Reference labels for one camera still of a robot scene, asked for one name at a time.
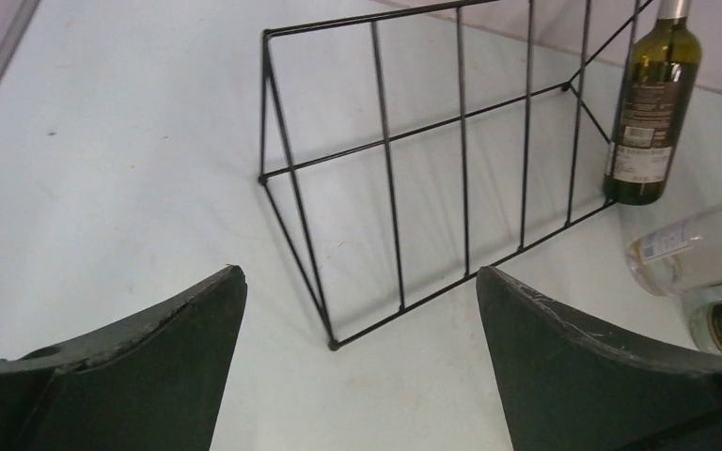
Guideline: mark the dark green wine bottle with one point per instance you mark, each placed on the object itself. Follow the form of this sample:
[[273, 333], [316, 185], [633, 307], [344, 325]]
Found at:
[[657, 85]]

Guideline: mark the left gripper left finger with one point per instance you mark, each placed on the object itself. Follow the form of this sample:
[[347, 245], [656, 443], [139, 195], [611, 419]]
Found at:
[[151, 381]]

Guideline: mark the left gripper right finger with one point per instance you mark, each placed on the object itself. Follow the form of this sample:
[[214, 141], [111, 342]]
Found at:
[[570, 381]]

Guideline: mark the clear bottle brown stopper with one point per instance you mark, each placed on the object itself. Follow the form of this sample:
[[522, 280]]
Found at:
[[680, 257]]

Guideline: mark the black wire wine rack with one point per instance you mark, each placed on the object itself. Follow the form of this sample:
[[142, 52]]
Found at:
[[403, 150]]

